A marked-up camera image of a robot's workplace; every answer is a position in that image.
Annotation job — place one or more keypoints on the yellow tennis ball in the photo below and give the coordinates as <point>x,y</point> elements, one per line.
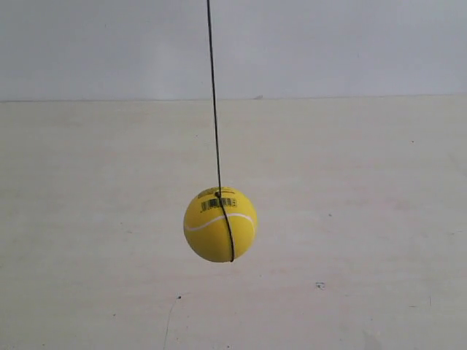
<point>220,224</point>

